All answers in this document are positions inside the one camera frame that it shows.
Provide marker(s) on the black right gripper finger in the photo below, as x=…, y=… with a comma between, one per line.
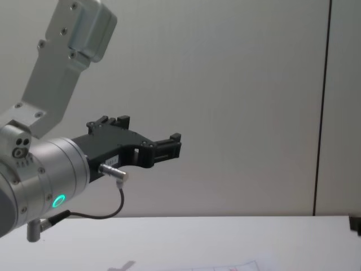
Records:
x=356, y=224

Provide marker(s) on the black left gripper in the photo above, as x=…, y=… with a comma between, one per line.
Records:
x=112, y=146

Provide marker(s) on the white table cloth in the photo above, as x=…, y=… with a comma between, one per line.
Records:
x=180, y=240

